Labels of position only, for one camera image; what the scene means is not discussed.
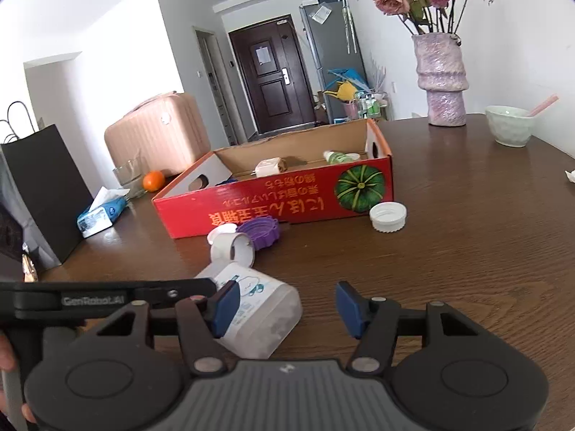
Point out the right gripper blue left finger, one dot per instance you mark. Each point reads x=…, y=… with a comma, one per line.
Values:
x=201, y=322

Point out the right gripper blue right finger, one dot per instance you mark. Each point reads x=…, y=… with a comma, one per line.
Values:
x=373, y=322

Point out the clear plastic wipes container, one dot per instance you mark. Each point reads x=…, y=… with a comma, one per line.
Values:
x=269, y=310

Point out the white tape roll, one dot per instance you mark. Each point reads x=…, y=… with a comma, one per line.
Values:
x=230, y=245

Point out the white ridged jar lid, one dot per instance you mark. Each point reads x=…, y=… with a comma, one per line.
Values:
x=388, y=217

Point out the green plastic bottle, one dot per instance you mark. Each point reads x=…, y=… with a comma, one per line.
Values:
x=333, y=157

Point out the person left hand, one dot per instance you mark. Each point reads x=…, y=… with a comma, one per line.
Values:
x=7, y=364

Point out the purple ridged lid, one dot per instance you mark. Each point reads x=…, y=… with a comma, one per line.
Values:
x=263, y=231

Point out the black paper bag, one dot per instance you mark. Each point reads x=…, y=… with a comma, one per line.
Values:
x=43, y=189

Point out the blue tissue pack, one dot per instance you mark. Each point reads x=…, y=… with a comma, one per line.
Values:
x=103, y=212

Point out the blue ridged lid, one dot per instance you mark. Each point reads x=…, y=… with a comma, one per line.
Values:
x=228, y=181

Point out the orange fruit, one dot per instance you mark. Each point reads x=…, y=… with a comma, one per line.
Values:
x=153, y=181

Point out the red cardboard box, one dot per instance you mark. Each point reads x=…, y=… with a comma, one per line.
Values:
x=309, y=190

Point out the clear drinking glass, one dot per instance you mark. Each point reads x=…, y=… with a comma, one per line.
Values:
x=130, y=177

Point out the small white pink jar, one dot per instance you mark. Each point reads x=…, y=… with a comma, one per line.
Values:
x=270, y=167

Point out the pink suitcase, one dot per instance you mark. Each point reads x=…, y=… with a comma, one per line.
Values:
x=166, y=132

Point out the cluttered storage rack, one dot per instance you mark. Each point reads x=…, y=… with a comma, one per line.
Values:
x=347, y=97

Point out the pale green ceramic bowl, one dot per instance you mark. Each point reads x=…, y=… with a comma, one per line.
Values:
x=510, y=126

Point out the crumpled white tissue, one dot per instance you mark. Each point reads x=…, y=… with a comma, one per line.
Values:
x=570, y=176

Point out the purple ceramic vase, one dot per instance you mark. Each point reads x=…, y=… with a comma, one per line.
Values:
x=441, y=74

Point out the dark brown entrance door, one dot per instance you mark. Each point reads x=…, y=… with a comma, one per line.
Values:
x=274, y=74

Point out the pink spoon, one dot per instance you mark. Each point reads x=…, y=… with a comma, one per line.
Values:
x=543, y=106

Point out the grey refrigerator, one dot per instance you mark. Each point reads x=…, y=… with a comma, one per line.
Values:
x=331, y=35

